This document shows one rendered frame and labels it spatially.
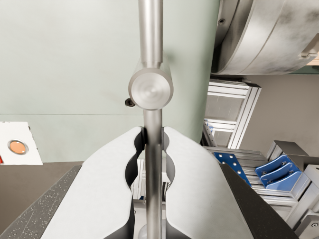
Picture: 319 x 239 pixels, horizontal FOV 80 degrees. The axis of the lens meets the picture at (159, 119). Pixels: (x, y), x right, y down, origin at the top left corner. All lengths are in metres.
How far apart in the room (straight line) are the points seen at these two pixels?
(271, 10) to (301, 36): 0.06
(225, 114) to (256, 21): 1.26
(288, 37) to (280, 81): 1.52
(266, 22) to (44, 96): 0.29
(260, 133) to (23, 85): 1.88
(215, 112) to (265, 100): 0.52
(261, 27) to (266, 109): 1.61
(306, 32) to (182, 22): 0.16
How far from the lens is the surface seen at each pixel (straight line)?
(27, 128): 0.32
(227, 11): 0.32
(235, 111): 1.53
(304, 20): 0.31
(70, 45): 0.25
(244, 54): 0.31
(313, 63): 0.75
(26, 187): 2.64
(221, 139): 1.63
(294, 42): 0.33
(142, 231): 0.59
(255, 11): 0.28
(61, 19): 0.25
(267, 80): 1.78
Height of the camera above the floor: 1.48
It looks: 62 degrees down
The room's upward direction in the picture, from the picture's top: 180 degrees clockwise
